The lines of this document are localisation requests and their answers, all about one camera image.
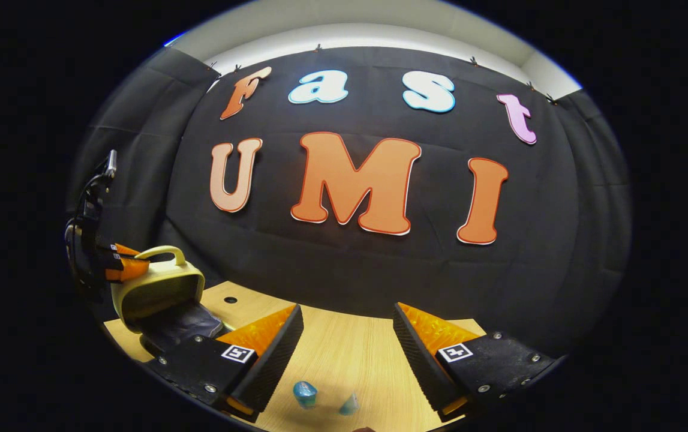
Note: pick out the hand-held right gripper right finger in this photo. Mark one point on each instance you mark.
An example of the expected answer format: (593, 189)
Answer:
(418, 360)

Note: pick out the blue capped bottle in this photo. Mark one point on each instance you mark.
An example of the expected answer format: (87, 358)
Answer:
(305, 393)

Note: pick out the cream yellow small suitcase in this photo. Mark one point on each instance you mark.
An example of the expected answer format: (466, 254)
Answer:
(158, 285)

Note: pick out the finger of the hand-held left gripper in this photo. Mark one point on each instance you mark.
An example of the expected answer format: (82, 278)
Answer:
(123, 248)
(128, 270)

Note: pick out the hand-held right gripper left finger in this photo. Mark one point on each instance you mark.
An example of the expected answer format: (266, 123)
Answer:
(278, 354)

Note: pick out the white blue squeeze tube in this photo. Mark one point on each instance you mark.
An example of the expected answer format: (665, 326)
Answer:
(349, 405)

